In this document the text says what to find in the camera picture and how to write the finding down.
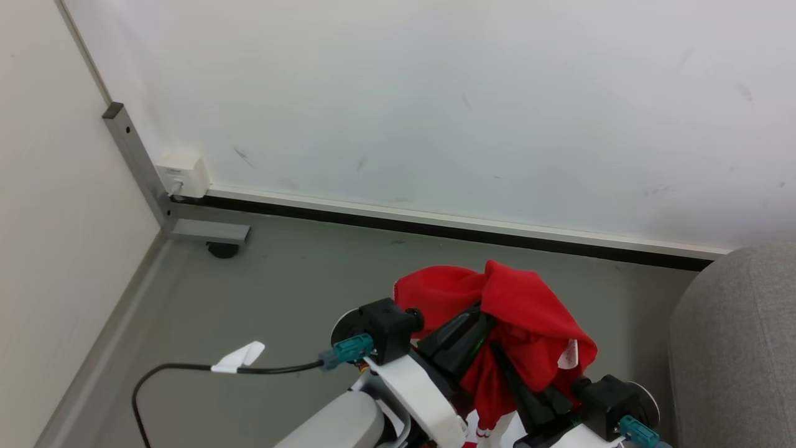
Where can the grey metal frame post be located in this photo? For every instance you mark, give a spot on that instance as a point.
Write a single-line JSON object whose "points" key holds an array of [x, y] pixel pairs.
{"points": [[140, 165]]}

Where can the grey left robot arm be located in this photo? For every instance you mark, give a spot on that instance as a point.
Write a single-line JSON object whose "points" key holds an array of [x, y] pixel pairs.
{"points": [[342, 423]]}

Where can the white and black baseboard strip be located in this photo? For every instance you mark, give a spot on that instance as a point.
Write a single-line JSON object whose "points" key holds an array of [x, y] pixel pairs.
{"points": [[448, 227]]}

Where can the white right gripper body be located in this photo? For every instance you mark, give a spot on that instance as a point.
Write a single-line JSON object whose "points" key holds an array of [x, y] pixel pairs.
{"points": [[569, 438]]}

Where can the black round frame foot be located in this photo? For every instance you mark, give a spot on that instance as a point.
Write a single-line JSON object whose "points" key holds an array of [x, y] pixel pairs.
{"points": [[222, 250]]}

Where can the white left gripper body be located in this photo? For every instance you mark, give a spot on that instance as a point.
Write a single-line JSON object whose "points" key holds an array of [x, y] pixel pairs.
{"points": [[413, 389]]}

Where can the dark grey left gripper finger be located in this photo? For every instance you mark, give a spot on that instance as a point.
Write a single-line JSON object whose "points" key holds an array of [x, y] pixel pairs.
{"points": [[451, 331], [474, 351]]}

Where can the grey fabric sofa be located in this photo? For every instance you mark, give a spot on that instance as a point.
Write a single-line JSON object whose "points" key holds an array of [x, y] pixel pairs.
{"points": [[740, 348]]}

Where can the red and white garment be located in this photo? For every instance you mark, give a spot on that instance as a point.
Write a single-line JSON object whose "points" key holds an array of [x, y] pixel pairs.
{"points": [[535, 305]]}

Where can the white wall socket box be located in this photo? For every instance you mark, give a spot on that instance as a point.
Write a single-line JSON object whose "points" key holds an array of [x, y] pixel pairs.
{"points": [[185, 173]]}

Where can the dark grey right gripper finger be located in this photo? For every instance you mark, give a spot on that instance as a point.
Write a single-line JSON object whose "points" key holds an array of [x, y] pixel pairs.
{"points": [[556, 399], [522, 389]]}

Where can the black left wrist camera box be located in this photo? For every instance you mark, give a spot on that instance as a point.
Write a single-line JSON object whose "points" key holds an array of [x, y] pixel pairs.
{"points": [[388, 330]]}

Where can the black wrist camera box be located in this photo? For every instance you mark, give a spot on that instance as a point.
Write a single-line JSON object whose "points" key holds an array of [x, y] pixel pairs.
{"points": [[388, 330], [606, 401]]}

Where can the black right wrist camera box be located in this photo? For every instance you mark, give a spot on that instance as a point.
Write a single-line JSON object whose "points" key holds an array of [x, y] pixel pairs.
{"points": [[606, 401]]}

